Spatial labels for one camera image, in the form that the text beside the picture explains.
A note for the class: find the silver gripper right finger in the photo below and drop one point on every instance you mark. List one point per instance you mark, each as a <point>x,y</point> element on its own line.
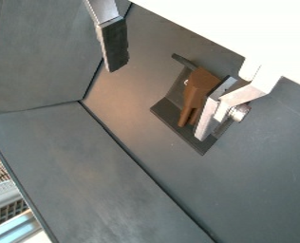
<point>226,104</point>

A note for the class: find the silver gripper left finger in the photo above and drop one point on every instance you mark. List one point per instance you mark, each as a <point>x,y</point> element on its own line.
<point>111,32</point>

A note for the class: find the brown three prong object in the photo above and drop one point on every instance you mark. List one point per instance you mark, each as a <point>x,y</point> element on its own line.
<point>200,84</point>

